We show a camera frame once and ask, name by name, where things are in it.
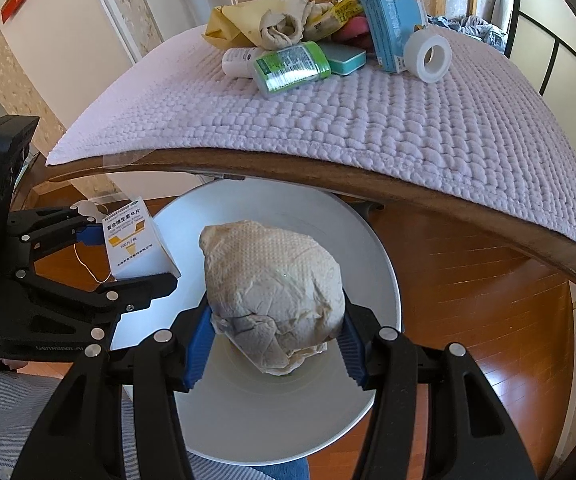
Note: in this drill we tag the round white bin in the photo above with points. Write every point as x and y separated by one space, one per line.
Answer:
293 410

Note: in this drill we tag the teal flat box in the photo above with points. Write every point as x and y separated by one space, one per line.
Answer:
345 57

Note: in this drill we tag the green plastic bottle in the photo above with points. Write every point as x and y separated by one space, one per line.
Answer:
288 67

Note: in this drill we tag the white plastic bottle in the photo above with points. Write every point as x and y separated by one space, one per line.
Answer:
238 60

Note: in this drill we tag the yellow plastic bag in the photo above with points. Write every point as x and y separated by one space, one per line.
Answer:
222 25

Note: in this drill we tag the blue duvet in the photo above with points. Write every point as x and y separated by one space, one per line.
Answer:
468 27

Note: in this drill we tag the lilac quilted blanket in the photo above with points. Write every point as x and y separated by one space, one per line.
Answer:
368 135

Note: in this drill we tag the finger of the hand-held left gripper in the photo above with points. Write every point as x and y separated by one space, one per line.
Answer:
137 290
85 234

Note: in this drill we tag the yellow snack packet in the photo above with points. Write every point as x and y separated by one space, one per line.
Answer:
338 15

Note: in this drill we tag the white tissue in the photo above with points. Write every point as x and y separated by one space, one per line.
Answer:
268 285

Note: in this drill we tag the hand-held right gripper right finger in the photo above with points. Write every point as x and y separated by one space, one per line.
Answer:
353 350

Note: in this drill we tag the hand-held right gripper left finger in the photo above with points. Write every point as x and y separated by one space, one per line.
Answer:
197 350

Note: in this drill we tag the white medicine box yellow band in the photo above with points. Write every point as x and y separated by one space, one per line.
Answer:
132 245

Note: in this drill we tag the striped blue shirt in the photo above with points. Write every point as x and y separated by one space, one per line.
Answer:
12 410

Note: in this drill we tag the blue jeans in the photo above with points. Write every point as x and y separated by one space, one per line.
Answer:
288 472

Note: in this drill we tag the blue white medicine box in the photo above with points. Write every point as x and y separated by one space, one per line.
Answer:
388 25

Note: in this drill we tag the white door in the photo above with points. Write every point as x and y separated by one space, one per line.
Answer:
67 35

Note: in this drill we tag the wooden table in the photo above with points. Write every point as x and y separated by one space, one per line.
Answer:
418 190

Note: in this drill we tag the pink sponge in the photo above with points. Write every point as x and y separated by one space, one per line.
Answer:
355 30

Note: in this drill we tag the white tape roll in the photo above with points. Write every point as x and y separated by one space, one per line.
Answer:
418 52

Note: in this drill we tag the beige crumpled cloth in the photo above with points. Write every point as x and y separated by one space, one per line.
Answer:
278 25

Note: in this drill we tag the black framed sliding door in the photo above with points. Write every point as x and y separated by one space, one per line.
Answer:
563 20

